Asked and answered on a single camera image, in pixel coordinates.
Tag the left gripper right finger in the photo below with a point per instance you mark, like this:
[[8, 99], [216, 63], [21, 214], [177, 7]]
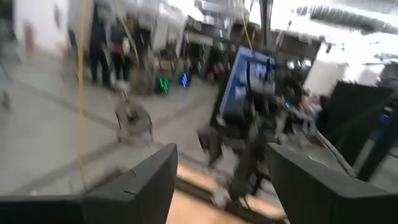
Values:
[[304, 193]]

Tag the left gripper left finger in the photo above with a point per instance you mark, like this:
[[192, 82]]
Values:
[[140, 193]]

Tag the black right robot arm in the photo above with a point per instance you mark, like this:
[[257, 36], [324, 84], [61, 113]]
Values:
[[245, 161]]

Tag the black floor fan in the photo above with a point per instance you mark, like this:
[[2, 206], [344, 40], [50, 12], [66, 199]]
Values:
[[133, 119]]

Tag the black partition panel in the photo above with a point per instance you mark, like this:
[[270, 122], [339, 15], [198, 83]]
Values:
[[357, 124]]

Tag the green lit computer tower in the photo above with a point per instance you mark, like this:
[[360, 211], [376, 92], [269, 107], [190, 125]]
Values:
[[163, 85]]

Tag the blue lit computer tower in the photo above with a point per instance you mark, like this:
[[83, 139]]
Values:
[[184, 80]]

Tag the large display screen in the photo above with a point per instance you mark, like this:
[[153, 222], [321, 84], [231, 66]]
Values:
[[245, 81]]

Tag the person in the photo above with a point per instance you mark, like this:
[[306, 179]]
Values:
[[99, 53], [119, 53]]

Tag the black aluminium rig frame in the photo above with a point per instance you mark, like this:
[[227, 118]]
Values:
[[199, 189]]

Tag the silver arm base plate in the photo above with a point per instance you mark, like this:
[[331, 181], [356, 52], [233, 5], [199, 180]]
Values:
[[221, 196]]

